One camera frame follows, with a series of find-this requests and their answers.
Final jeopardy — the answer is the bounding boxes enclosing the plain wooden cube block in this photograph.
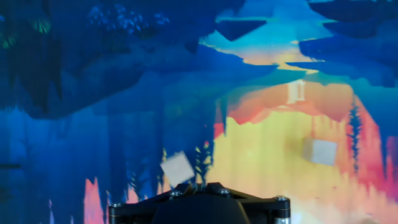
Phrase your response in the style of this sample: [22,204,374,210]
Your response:
[302,136,338,167]
[159,151,196,189]

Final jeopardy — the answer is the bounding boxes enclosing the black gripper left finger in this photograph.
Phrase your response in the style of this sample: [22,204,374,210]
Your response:
[108,182,196,224]

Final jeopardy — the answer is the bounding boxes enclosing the colourful landscape print cloth mat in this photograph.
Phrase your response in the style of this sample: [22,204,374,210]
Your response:
[0,0,398,224]

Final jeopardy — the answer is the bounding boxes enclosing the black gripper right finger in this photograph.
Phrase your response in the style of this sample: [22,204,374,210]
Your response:
[205,182,292,224]

